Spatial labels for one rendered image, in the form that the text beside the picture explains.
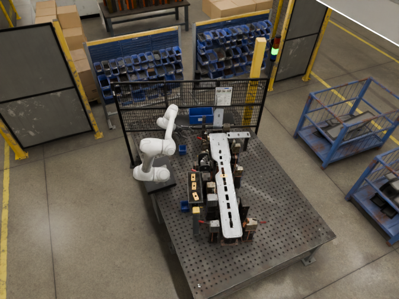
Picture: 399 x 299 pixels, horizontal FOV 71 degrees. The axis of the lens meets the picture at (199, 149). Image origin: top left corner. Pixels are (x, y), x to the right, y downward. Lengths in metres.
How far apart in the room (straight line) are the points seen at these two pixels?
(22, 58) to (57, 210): 2.04
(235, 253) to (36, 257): 2.47
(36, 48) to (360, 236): 4.79
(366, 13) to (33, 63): 3.98
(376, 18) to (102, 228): 3.78
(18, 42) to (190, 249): 3.14
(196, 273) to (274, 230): 0.93
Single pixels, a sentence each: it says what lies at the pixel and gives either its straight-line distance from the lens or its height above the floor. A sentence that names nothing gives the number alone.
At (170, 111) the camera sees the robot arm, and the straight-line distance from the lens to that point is 2.97.
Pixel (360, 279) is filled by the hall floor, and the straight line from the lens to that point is 4.13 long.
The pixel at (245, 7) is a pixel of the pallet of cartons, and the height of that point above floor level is 1.31.
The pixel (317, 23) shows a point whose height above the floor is 1.25.
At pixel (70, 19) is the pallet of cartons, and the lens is 6.94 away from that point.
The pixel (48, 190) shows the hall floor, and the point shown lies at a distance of 4.69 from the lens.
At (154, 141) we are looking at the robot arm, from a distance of 2.52.
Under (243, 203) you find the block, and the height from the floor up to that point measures 1.03.
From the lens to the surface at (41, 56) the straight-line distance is 4.26.
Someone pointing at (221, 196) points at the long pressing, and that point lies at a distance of 2.95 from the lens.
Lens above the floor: 3.48
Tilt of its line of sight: 48 degrees down
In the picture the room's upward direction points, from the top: 1 degrees clockwise
